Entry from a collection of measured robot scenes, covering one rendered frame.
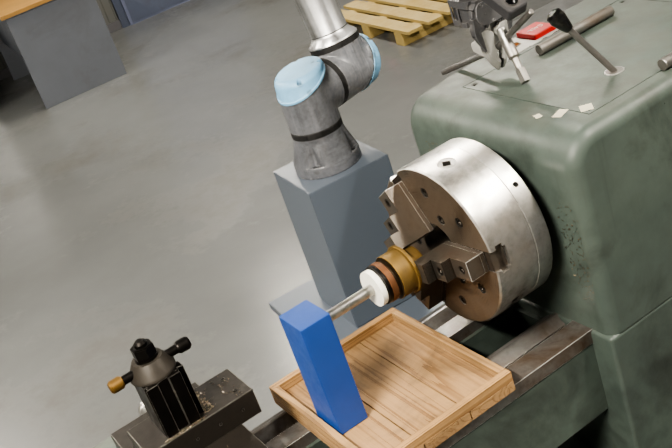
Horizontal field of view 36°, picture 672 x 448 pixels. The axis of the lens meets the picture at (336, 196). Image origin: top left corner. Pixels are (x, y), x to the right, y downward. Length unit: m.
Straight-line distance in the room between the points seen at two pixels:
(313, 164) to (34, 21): 5.74
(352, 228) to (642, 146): 0.71
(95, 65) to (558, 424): 6.39
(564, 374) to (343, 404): 0.41
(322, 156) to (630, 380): 0.78
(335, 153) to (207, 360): 1.85
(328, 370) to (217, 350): 2.23
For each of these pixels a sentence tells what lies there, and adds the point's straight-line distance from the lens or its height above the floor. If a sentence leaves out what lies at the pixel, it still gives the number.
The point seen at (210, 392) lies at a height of 1.02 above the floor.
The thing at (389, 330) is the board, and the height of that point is 0.89.
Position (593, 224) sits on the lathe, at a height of 1.09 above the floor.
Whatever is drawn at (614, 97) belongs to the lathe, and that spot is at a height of 1.26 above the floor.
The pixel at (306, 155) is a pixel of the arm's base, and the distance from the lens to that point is 2.25.
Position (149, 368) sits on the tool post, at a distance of 1.73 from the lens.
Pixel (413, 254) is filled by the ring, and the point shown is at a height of 1.11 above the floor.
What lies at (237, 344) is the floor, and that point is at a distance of 3.97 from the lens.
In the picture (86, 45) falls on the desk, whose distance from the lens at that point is 7.97.
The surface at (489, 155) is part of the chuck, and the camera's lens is 1.83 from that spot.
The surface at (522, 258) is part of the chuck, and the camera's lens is 1.80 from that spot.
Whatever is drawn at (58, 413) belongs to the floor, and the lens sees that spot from 4.09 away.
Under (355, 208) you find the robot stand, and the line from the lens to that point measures 2.26.
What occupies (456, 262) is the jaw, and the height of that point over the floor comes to 1.10.
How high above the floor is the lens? 1.99
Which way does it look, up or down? 24 degrees down
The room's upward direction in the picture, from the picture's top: 19 degrees counter-clockwise
